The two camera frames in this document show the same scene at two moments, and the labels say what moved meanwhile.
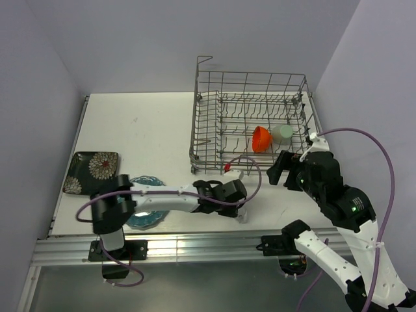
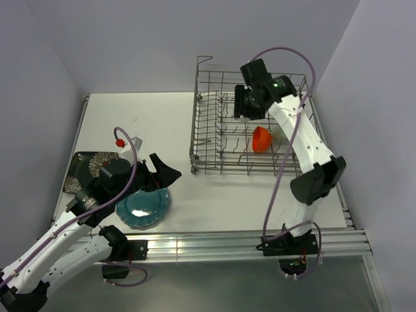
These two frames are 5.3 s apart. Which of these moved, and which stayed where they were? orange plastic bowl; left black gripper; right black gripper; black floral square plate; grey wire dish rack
Moved: left black gripper; right black gripper
Stayed: grey wire dish rack; black floral square plate; orange plastic bowl
